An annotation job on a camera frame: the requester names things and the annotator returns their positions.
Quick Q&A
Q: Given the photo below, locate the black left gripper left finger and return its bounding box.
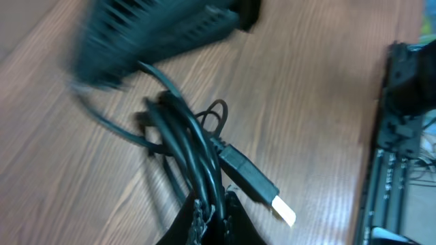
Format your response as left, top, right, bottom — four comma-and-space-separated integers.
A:
156, 193, 212, 245

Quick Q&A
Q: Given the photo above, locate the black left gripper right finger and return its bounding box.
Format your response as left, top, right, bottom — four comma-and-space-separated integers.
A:
223, 191, 266, 245

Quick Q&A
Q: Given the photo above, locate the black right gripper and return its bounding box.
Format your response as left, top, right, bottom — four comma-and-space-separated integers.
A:
73, 0, 262, 88

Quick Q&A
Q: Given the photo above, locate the black usb cable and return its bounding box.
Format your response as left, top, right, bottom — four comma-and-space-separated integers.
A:
69, 83, 171, 156
134, 61, 297, 227

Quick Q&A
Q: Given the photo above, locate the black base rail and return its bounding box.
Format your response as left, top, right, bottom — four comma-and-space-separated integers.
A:
352, 42, 435, 245

